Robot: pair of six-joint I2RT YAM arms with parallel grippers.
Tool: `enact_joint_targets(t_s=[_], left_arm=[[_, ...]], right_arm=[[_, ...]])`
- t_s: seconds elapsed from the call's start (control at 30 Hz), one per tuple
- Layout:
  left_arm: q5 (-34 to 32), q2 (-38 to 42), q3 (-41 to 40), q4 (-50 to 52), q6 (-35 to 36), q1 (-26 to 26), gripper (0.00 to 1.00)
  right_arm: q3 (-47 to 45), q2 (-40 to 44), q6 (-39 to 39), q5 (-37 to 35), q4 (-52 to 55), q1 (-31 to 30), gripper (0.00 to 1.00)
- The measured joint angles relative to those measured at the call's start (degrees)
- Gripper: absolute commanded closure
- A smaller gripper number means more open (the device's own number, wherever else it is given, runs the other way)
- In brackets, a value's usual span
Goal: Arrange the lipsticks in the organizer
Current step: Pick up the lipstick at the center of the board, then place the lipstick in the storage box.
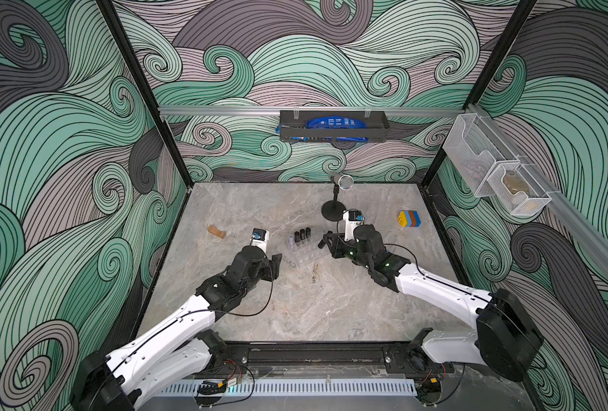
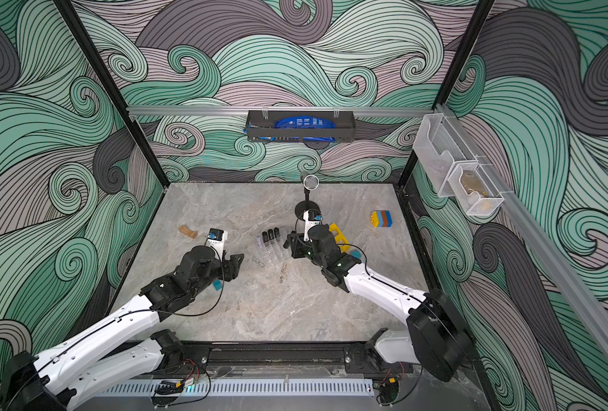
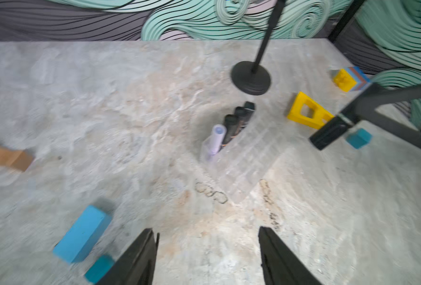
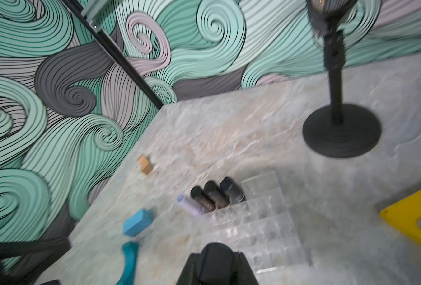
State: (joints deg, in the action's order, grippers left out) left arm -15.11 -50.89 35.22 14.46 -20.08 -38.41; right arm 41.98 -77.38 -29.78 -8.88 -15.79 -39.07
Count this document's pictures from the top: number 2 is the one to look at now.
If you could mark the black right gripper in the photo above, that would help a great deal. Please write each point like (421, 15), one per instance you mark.
(295, 243)

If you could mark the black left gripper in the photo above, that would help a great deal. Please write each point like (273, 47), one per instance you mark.
(229, 265)

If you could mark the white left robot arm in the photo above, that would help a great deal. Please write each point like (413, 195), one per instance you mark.
(70, 373)

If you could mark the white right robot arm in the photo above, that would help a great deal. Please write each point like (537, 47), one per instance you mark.
(436, 335)

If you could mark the black microphone stand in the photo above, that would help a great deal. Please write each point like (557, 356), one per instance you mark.
(306, 205)

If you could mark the small brown wooden block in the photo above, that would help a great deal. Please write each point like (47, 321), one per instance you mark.
(183, 229)

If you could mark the multicolour toy brick stack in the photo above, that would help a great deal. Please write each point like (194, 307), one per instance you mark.
(381, 219)

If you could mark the blue item in shelf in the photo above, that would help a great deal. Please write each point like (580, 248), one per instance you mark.
(304, 122)

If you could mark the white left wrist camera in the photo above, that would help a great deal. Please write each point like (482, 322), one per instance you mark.
(216, 239)

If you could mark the yellow triangular plastic frame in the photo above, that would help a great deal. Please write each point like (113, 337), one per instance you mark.
(339, 238)

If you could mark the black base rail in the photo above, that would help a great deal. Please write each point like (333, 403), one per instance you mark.
(342, 357)

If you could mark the white perforated cable tray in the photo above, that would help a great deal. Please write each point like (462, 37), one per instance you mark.
(253, 387)

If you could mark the dark metal wall shelf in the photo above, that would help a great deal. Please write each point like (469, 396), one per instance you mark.
(259, 127)

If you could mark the aluminium wall rail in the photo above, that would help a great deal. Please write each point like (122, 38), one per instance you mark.
(235, 110)

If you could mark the small clear wall bin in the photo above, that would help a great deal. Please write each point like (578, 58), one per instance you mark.
(472, 192)

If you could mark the right side aluminium rail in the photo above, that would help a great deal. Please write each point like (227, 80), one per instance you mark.
(549, 258)

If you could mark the black corner frame post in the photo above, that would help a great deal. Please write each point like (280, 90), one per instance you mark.
(447, 31)

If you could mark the black left corner post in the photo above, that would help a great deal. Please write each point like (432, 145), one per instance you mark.
(87, 46)

